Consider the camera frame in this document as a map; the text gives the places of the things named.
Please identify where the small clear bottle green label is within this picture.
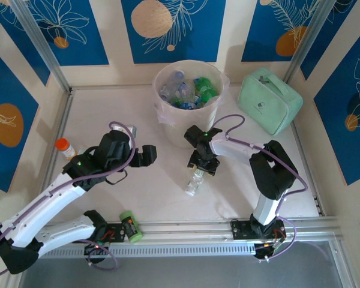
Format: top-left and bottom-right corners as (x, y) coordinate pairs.
(184, 169), (207, 197)

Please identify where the blue label bottle white cap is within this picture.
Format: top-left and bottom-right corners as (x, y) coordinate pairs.
(172, 100), (205, 110)

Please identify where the grey steel panel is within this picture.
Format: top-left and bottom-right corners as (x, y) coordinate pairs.
(17, 258), (349, 288)

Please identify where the aluminium table edge rail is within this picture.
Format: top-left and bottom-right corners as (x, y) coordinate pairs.
(38, 215), (340, 247)

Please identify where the orange capped pill bottle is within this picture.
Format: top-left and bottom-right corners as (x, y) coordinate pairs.
(54, 138), (78, 160)

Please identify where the aluminium side rail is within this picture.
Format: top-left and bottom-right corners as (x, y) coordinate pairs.
(290, 121), (324, 216)
(32, 88), (76, 217)

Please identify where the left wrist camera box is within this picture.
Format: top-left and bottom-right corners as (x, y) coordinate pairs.
(111, 122), (138, 138)

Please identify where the left gripper thin black cable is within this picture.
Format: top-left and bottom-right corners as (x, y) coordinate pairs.
(106, 169), (129, 185)

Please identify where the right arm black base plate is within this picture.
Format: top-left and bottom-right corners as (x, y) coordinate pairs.
(230, 217), (286, 241)

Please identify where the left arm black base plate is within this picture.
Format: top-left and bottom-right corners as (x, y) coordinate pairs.
(92, 221), (127, 244)

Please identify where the light green cylinder can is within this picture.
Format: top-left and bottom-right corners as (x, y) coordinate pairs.
(119, 210), (145, 243)

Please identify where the grey slotted cable duct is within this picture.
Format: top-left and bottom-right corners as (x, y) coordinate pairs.
(41, 242), (256, 259)

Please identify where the clear crushed plastic bottle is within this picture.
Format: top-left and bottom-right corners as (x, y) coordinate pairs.
(159, 70), (188, 100)

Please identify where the mint green zip case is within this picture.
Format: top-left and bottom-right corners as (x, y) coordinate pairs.
(238, 67), (304, 135)

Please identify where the black base connector block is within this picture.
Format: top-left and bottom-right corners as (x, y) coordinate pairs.
(254, 239), (286, 262)
(83, 242), (109, 265)

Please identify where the white plastic bin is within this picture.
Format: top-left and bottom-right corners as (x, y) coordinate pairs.
(154, 59), (224, 148)

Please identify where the aluminium frame post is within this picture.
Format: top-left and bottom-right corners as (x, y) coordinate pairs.
(10, 0), (71, 94)
(283, 0), (334, 85)

